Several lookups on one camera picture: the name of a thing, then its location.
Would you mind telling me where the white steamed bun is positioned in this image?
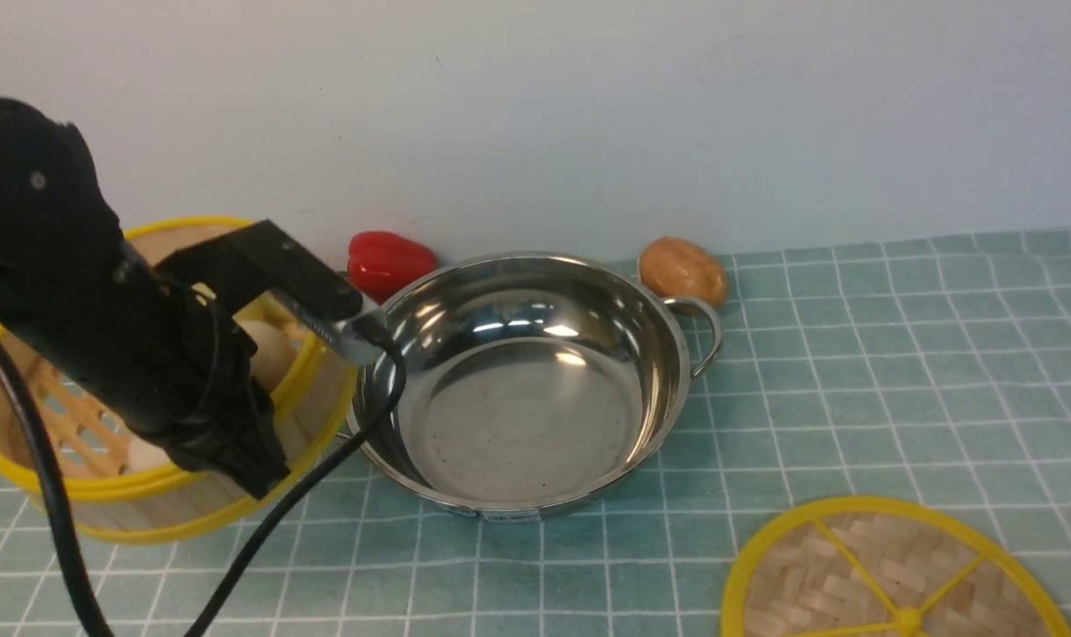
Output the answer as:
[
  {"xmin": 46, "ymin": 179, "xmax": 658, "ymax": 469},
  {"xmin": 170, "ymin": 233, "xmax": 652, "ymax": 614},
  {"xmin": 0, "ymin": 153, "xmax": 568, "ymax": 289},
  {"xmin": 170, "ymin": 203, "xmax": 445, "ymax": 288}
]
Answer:
[
  {"xmin": 237, "ymin": 319, "xmax": 297, "ymax": 394},
  {"xmin": 126, "ymin": 438, "xmax": 172, "ymax": 474}
]

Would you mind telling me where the yellow woven bamboo steamer lid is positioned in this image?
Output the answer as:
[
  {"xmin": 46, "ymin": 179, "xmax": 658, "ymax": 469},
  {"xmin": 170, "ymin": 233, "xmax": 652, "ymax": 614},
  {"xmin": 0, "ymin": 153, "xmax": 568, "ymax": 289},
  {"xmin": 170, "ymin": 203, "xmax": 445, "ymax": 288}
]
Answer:
[{"xmin": 718, "ymin": 496, "xmax": 1071, "ymax": 636}]

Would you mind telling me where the stainless steel pot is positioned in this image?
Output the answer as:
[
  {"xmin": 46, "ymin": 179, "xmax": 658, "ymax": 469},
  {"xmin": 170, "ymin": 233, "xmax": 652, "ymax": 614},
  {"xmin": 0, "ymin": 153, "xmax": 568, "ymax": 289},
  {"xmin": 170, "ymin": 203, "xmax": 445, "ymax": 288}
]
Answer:
[{"xmin": 360, "ymin": 251, "xmax": 724, "ymax": 524}]

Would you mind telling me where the yellow rimmed bamboo steamer basket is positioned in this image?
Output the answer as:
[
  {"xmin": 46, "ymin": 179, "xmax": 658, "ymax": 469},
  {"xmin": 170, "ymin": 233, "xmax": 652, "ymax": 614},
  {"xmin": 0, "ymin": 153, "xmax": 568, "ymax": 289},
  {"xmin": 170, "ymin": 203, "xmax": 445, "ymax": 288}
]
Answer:
[{"xmin": 0, "ymin": 215, "xmax": 357, "ymax": 545}]

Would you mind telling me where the black left camera cable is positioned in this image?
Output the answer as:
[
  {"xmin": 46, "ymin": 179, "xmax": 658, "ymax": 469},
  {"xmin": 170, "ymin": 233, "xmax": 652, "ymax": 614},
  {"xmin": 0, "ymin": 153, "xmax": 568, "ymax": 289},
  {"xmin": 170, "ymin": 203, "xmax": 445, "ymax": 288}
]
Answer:
[{"xmin": 0, "ymin": 301, "xmax": 409, "ymax": 637}]

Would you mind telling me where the white front steamed bun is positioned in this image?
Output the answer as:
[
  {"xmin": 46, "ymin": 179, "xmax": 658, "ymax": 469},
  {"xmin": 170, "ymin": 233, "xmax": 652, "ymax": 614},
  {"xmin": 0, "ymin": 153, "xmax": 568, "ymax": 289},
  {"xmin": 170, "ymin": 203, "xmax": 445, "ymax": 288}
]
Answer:
[{"xmin": 126, "ymin": 438, "xmax": 172, "ymax": 474}]

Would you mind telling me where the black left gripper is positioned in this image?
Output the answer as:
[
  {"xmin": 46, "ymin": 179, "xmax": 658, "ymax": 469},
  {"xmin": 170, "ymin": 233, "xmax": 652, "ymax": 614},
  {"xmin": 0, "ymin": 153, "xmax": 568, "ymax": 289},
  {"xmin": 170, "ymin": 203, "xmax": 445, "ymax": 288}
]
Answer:
[{"xmin": 4, "ymin": 257, "xmax": 288, "ymax": 499}]

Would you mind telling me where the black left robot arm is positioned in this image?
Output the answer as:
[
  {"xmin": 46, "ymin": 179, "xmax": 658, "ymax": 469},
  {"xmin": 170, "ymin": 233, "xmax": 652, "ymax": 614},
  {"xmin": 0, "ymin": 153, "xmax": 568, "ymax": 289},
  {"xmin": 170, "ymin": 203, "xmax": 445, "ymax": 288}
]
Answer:
[{"xmin": 0, "ymin": 98, "xmax": 289, "ymax": 499}]

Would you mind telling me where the red bell pepper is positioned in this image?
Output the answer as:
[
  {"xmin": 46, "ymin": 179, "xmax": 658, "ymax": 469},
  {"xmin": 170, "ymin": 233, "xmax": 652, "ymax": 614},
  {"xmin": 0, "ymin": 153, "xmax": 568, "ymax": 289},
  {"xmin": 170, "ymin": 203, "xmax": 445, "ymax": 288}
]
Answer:
[{"xmin": 348, "ymin": 231, "xmax": 440, "ymax": 305}]

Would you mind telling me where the brown potato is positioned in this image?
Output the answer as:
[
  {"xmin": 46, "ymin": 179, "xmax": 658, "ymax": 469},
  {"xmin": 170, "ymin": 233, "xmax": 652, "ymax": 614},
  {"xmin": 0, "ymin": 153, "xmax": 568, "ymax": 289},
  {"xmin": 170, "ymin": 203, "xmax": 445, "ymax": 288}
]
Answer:
[{"xmin": 638, "ymin": 236, "xmax": 730, "ymax": 308}]

